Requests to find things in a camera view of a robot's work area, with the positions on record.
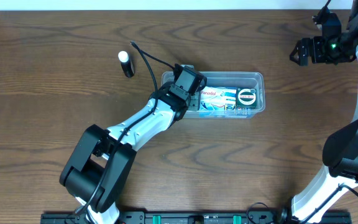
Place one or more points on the clear plastic container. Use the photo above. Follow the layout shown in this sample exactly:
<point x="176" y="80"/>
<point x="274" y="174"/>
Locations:
<point x="234" y="80"/>

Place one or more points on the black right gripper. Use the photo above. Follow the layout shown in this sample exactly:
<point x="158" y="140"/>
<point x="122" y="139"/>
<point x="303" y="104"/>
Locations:
<point x="307" y="50"/>

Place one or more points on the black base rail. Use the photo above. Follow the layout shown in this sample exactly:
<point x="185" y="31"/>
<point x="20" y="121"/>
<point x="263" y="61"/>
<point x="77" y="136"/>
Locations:
<point x="263" y="217"/>

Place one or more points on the white Panadol box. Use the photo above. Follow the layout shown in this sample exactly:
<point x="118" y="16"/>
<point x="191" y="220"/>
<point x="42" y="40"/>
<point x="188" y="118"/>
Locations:
<point x="217" y="99"/>

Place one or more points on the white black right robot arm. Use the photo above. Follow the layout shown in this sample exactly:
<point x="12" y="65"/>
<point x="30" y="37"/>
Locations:
<point x="339" y="173"/>

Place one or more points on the green Zam-Buk tin box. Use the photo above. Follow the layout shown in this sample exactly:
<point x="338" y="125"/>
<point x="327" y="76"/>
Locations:
<point x="246" y="98"/>

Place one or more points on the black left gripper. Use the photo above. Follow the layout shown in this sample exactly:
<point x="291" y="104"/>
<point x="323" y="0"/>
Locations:
<point x="197" y="102"/>

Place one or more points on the dark syrup bottle white cap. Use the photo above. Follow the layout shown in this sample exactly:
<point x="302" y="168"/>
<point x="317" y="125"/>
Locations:
<point x="126" y="64"/>

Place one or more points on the blue Cool Fever box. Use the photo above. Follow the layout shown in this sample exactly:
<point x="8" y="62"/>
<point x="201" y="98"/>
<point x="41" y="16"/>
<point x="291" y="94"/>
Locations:
<point x="232" y="113"/>

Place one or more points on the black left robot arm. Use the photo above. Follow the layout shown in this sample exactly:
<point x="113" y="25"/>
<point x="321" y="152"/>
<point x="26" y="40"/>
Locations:
<point x="97" y="169"/>

